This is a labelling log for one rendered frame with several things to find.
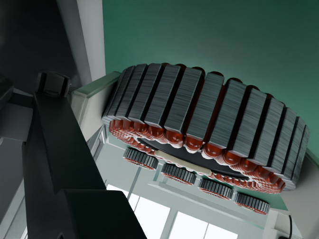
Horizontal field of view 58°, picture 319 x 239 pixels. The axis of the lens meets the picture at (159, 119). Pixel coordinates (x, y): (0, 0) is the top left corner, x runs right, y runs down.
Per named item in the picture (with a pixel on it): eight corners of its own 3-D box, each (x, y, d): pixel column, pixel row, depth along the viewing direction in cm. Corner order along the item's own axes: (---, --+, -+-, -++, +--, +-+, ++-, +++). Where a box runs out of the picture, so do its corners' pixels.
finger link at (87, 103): (69, 160, 12) (53, 154, 12) (111, 116, 19) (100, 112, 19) (88, 96, 11) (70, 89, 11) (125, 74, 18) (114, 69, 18)
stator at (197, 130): (116, 23, 12) (79, 104, 11) (369, 120, 12) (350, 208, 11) (126, 97, 23) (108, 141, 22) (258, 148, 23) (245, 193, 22)
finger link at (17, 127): (38, 156, 10) (-39, 127, 10) (85, 118, 15) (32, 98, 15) (47, 119, 10) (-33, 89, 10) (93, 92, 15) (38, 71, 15)
